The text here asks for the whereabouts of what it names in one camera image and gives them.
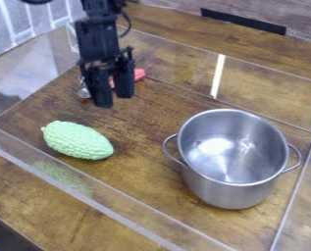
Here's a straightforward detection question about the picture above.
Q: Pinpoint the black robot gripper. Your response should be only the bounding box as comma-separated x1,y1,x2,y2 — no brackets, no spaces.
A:
75,16,134,108

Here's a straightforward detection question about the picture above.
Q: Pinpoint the green bumpy bitter gourd toy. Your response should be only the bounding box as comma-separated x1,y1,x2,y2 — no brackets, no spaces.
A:
41,121,114,160

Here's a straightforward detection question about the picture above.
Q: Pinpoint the silver metal pot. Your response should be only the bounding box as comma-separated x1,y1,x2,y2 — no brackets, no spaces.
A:
168,109,300,210

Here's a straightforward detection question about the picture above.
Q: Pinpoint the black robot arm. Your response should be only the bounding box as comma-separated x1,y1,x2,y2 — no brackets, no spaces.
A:
75,0,134,108

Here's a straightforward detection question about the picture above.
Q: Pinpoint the spoon with red handle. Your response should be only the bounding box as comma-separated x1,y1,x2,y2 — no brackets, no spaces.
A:
78,69,146,99

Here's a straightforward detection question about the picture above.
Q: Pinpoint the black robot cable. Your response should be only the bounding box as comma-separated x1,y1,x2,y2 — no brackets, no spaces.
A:
21,0,55,6

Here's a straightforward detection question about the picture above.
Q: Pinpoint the black strip on wall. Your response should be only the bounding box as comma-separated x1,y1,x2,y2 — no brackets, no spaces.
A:
200,8,286,35

